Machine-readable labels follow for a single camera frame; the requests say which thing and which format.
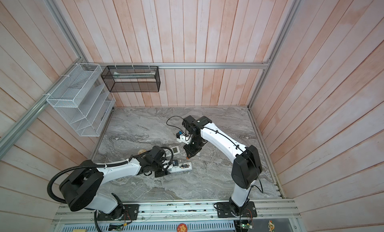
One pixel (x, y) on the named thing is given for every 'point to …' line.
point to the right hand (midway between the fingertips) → (190, 154)
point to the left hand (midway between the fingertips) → (166, 169)
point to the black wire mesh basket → (132, 78)
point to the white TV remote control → (184, 166)
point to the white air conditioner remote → (175, 150)
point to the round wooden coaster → (141, 151)
